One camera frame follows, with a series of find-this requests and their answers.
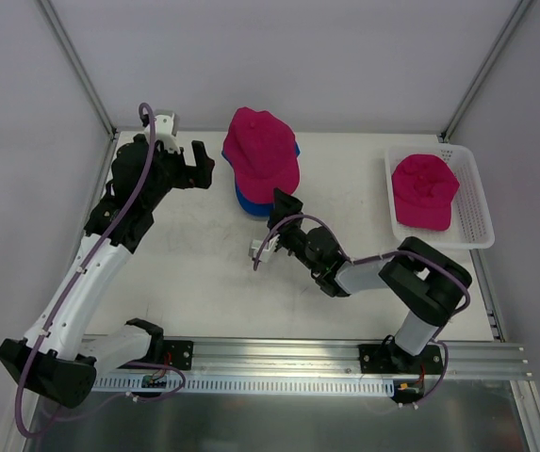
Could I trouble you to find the pink cap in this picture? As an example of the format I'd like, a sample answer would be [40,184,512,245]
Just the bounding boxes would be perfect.
[222,106,300,204]
[391,153,460,232]

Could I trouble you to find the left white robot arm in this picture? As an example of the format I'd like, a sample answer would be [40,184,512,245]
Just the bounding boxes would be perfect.
[0,134,215,409]

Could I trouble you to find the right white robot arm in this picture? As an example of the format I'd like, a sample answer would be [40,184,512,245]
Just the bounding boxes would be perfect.
[253,188,472,374]

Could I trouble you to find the white plastic basket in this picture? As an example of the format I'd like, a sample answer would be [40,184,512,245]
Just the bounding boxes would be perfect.
[384,143,495,250]

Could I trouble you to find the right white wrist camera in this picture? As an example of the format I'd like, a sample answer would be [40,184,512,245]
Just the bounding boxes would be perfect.
[248,235,278,264]

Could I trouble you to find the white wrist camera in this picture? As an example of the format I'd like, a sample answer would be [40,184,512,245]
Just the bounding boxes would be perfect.
[153,110,180,153]
[248,235,278,264]

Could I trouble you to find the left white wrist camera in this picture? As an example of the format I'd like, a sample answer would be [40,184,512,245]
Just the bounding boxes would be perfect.
[153,110,180,153]

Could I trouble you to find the aluminium mounting rail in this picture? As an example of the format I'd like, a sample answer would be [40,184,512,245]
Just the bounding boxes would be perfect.
[189,337,534,380]

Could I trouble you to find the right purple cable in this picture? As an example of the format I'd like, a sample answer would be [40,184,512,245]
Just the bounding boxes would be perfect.
[253,214,473,414]

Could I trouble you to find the purple cable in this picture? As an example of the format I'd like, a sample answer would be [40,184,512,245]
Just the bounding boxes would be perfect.
[14,102,187,439]
[253,214,473,414]

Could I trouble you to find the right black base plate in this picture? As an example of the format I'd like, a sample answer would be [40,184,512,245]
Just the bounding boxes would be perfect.
[357,341,444,375]

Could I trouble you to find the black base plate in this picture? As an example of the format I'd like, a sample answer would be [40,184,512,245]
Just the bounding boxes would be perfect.
[357,341,444,375]
[121,339,194,371]

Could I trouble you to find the white slotted cable duct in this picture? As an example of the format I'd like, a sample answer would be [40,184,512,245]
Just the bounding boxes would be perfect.
[93,372,395,397]

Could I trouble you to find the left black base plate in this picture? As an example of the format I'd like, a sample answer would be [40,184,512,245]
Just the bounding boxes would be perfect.
[121,339,194,371]

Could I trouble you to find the left aluminium frame post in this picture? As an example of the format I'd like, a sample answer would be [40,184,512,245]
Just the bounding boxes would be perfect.
[37,0,120,141]

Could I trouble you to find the aluminium frame post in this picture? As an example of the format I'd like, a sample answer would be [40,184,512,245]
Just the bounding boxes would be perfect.
[37,0,120,141]
[437,0,536,143]

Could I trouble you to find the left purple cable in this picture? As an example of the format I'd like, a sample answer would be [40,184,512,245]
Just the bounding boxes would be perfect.
[14,102,187,439]

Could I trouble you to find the right aluminium frame post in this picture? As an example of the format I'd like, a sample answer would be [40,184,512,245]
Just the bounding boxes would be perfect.
[437,0,536,143]

